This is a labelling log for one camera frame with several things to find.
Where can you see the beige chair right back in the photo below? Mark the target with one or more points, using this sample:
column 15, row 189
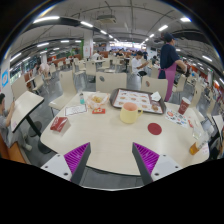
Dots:
column 152, row 85

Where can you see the white paper receipt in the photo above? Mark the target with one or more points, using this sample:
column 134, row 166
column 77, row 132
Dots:
column 75, row 110

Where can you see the red paper cup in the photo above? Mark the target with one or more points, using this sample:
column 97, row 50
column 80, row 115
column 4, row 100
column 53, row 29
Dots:
column 183, row 105

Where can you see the red snack box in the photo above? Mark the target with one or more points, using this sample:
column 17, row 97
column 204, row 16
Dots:
column 60, row 124

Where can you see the printed paper placemat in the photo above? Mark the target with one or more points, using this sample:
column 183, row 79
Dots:
column 177, row 118

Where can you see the crumpled white napkin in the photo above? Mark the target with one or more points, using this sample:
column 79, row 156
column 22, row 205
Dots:
column 155, row 96

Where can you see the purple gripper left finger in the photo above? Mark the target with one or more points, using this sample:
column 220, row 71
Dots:
column 76, row 161

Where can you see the seated person white shirt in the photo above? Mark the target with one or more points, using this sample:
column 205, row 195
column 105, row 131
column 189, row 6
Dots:
column 137, row 66

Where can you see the beige chair left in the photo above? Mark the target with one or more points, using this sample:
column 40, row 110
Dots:
column 68, row 88

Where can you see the dark food tray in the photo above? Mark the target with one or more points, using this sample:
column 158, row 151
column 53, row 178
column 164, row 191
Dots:
column 142, row 99

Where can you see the bag of fried food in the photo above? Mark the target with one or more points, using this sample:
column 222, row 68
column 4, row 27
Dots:
column 96, row 100

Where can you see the small red packet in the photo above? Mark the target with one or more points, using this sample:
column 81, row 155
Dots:
column 98, row 111

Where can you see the dark red round coaster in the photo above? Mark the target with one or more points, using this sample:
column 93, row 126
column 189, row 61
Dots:
column 154, row 128

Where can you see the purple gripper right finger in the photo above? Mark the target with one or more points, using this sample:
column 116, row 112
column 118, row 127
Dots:
column 146, row 160

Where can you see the person in purple apron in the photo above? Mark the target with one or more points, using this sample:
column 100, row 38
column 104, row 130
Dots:
column 169, row 60

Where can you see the beige chair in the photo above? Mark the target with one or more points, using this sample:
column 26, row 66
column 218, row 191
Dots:
column 107, row 82
column 68, row 88
column 152, row 85

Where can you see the beige chair centre back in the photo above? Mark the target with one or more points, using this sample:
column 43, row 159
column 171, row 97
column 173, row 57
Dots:
column 107, row 82

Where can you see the small teal bottle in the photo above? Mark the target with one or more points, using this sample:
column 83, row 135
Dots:
column 81, row 96

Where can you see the yellow ceramic mug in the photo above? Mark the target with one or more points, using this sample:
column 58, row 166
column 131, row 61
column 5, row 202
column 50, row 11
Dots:
column 130, row 113

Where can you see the seated person at left edge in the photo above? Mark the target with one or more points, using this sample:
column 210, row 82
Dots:
column 8, row 136

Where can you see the plastic cup with orange drink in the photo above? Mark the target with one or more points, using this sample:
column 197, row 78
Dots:
column 201, row 139

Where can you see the small side table left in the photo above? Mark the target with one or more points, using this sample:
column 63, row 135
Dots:
column 24, row 106

